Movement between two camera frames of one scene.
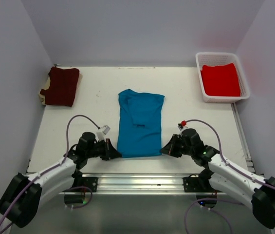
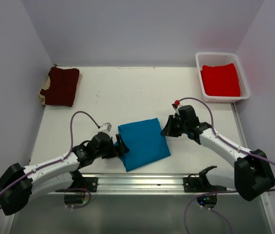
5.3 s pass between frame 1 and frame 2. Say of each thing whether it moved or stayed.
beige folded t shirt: stayed
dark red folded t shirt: stayed
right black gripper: moved
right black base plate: stayed
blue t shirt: moved
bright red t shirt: stayed
